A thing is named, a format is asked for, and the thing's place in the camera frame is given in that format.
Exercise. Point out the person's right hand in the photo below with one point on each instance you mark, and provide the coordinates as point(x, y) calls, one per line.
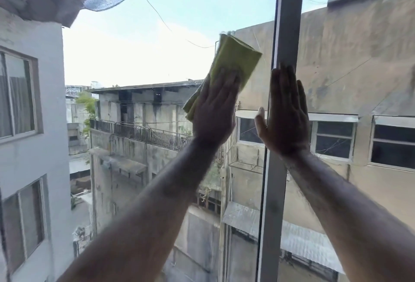
point(287, 119)

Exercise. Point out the person's left hand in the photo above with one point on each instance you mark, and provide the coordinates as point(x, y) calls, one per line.
point(212, 110)

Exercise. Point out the person's right thumb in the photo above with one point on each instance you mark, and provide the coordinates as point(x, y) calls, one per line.
point(260, 124)

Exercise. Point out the person's left fingers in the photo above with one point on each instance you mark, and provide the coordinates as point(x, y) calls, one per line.
point(223, 79)

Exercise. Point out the yellow-green cleaning cloth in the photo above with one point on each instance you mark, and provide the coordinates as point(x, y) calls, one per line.
point(236, 55)

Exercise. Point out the person's right forearm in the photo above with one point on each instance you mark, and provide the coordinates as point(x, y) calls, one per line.
point(350, 220)

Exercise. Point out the person's left forearm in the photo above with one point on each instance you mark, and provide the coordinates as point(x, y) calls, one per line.
point(155, 213)

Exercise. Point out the small white-framed window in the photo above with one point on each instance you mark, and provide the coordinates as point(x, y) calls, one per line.
point(248, 129)

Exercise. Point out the white-framed sliding window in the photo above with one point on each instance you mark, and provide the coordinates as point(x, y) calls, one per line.
point(334, 139)
point(394, 144)

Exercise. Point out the dark metal balcony railing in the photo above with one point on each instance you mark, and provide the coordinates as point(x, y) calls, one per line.
point(142, 134)

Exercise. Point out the corrugated metal awning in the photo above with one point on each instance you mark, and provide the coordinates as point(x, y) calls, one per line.
point(301, 238)

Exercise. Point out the weathered grey concrete building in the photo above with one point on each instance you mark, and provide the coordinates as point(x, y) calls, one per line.
point(136, 175)

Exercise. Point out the green tree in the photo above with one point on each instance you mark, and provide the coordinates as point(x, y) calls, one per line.
point(87, 105)

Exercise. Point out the white building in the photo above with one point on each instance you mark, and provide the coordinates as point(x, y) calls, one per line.
point(48, 97)

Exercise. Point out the grey-framed window with curtain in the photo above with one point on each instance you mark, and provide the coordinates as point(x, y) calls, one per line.
point(18, 97)

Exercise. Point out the grey-framed dark window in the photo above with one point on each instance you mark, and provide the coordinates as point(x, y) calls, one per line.
point(24, 223)

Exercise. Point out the grey window frame post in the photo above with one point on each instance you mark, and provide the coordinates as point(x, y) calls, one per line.
point(288, 16)

